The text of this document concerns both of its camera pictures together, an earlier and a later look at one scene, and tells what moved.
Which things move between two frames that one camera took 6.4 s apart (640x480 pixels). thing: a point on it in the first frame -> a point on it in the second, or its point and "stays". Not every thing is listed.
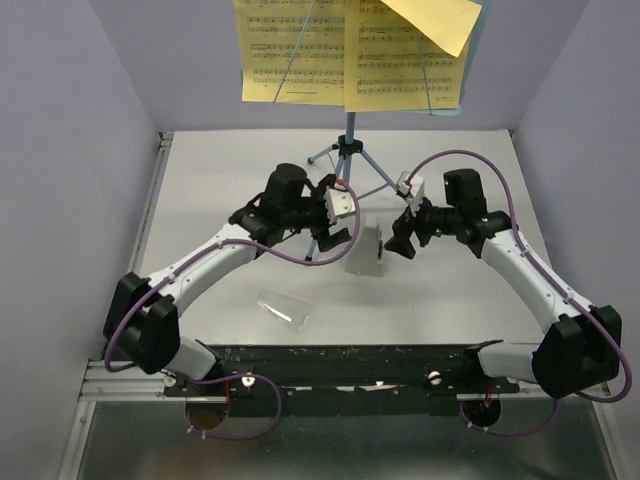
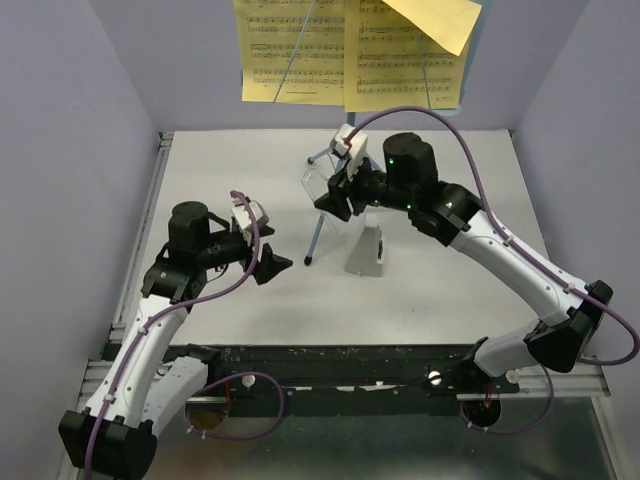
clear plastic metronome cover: (291, 312) -> (316, 177)
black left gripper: (325, 240) -> (269, 265)
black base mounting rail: (344, 379) stays
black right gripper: (404, 227) -> (334, 200)
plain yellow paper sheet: (447, 23) stays
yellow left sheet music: (291, 51) stays
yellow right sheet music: (392, 65) stays
